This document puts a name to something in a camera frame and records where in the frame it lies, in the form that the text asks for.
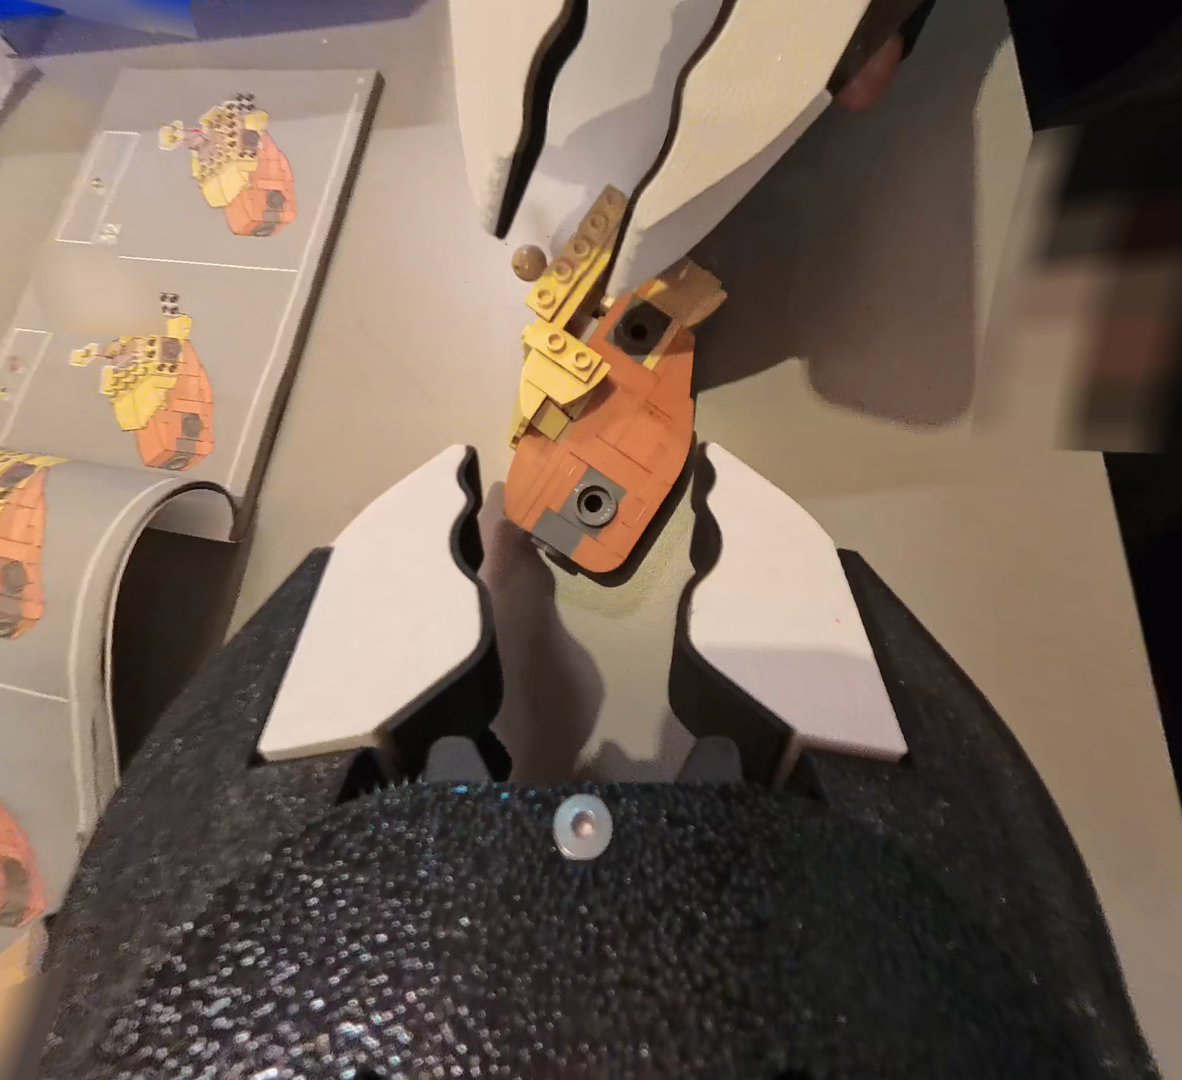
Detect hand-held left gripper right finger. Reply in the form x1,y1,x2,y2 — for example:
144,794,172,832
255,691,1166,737
666,443,909,777

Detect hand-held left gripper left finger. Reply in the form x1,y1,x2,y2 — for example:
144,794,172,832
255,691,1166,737
255,443,506,767

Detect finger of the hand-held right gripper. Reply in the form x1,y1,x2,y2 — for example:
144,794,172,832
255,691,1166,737
445,0,606,239
604,0,927,296

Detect tan brick-built model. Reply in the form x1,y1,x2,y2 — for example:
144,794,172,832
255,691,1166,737
503,184,729,580

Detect grey desk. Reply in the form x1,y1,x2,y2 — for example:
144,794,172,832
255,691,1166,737
0,0,1182,1080

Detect grey instruction booklet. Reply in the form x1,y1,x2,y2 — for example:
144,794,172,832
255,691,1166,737
0,69,385,979

